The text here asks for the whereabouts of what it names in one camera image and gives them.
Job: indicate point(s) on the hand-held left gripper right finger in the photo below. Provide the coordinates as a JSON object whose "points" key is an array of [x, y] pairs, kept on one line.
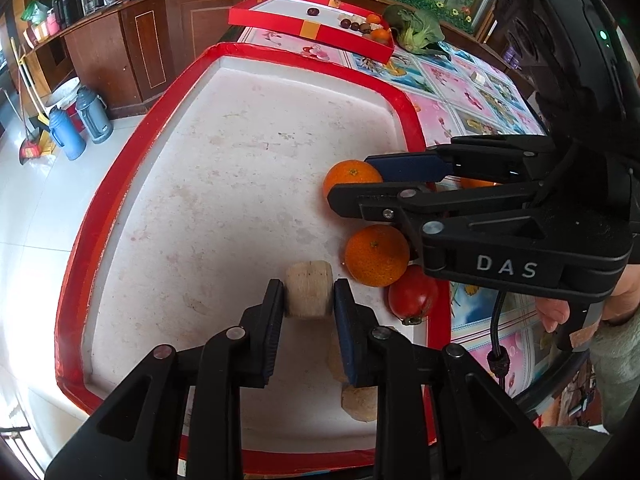
{"points": [[346, 332]]}

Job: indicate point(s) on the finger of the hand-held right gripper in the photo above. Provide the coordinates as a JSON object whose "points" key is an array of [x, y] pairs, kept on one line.
{"points": [[410, 166], [395, 200]]}

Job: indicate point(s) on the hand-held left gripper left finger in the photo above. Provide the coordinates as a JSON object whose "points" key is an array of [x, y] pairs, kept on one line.
{"points": [[272, 330]]}

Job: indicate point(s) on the wooden block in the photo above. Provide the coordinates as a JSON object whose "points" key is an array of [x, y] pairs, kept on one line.
{"points": [[309, 290]]}

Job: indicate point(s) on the red tomato with stem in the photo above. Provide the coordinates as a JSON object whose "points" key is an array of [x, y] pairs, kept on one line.
{"points": [[412, 300]]}

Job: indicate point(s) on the red tray with white inside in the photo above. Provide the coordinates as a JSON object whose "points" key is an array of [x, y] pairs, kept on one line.
{"points": [[225, 185]]}

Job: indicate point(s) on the person's right forearm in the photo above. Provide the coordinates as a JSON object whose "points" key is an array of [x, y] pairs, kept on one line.
{"points": [[620, 360]]}

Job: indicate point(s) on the person's right hand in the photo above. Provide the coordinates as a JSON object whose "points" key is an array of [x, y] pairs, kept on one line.
{"points": [[552, 314]]}

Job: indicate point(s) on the large orange mandarin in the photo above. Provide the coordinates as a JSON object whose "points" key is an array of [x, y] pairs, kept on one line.
{"points": [[475, 183]]}

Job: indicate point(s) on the small beige block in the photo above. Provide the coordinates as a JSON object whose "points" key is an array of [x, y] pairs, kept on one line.
{"points": [[480, 77]]}

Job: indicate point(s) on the small orange mandarin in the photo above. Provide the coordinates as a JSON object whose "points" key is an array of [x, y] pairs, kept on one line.
{"points": [[381, 35]]}

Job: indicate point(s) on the green bok choy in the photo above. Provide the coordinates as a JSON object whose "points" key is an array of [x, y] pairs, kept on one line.
{"points": [[415, 30]]}

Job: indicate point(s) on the far red box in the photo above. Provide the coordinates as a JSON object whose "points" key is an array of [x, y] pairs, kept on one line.
{"points": [[280, 15]]}

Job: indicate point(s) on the person's grey clothing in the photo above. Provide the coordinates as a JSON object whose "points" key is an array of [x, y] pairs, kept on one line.
{"points": [[575, 452]]}

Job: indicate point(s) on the grey thermos flask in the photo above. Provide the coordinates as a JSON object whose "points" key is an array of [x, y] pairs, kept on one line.
{"points": [[93, 115]]}

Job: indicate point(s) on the blue thermos flask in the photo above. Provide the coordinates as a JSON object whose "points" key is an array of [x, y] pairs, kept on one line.
{"points": [[65, 132]]}

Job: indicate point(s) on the wooden sideboard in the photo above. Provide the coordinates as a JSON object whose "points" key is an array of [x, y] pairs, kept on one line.
{"points": [[150, 45]]}

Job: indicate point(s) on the red broom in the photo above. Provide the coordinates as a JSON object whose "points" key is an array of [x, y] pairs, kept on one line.
{"points": [[30, 149]]}

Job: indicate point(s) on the metal basin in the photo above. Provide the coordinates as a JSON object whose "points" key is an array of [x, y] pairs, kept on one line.
{"points": [[62, 94]]}

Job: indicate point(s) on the black kitchen appliance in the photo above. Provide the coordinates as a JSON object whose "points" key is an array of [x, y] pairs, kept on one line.
{"points": [[67, 7]]}

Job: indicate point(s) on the green bag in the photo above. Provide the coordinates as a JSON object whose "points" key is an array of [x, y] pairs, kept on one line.
{"points": [[36, 12]]}

